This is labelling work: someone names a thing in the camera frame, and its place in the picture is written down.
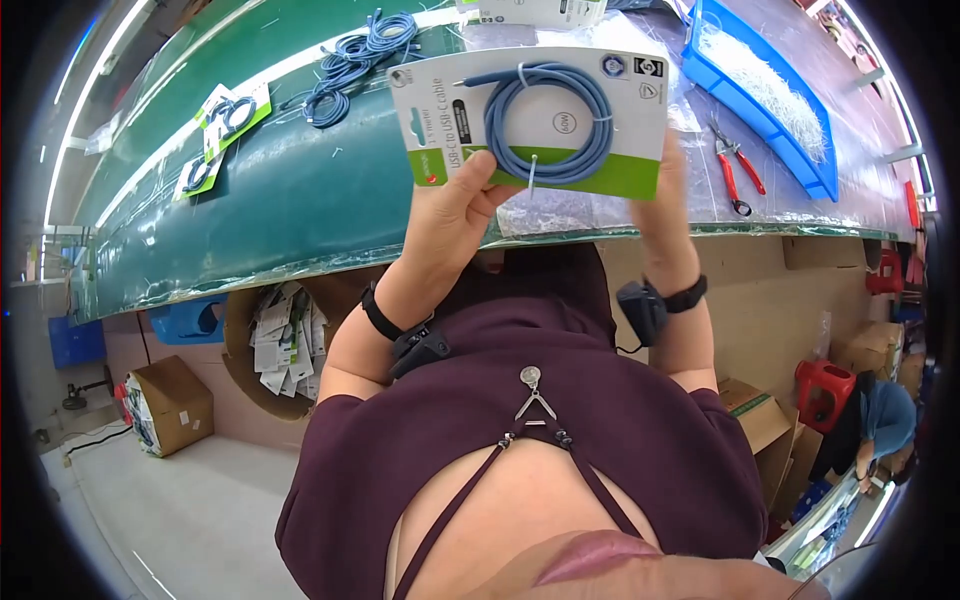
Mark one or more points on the person's left hand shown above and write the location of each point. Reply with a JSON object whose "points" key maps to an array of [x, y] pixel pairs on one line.
{"points": [[442, 232]]}

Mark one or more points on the person's right hand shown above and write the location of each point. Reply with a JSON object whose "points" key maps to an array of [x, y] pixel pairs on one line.
{"points": [[667, 240]]}

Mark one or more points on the person's left thumb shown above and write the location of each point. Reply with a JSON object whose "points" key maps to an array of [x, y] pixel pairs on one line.
{"points": [[472, 174]]}

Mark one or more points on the green conveyor belt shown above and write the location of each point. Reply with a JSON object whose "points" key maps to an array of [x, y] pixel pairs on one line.
{"points": [[300, 202]]}

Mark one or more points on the stack of white packaging cards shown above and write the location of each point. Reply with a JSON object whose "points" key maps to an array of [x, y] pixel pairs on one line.
{"points": [[540, 11]]}

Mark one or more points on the black wrist band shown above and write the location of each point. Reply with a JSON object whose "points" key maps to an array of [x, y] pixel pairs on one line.
{"points": [[412, 345], [645, 307]]}

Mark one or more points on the person's body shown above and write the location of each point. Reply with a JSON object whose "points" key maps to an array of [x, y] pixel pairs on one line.
{"points": [[465, 420]]}

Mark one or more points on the pile of discarded white cards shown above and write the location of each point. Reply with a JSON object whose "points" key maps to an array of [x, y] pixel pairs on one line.
{"points": [[289, 341]]}

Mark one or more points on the blue plastic tray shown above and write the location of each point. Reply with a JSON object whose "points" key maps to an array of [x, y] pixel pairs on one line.
{"points": [[750, 105]]}

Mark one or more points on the round cardboard bin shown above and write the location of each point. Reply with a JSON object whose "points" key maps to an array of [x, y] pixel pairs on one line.
{"points": [[247, 375]]}

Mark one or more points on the cardboard box with white label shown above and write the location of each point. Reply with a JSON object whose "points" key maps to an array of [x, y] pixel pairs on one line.
{"points": [[176, 409]]}

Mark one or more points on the open cardboard box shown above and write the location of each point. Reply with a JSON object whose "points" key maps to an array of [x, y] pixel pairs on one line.
{"points": [[761, 427]]}

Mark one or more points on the red plastic stool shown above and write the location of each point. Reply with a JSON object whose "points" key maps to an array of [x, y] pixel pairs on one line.
{"points": [[821, 394], [886, 271]]}

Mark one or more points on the blue plastic crate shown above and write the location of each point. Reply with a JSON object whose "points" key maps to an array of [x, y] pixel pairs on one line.
{"points": [[75, 343]]}

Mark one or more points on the closed cardboard box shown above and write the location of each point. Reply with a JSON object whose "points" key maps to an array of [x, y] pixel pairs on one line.
{"points": [[870, 349]]}

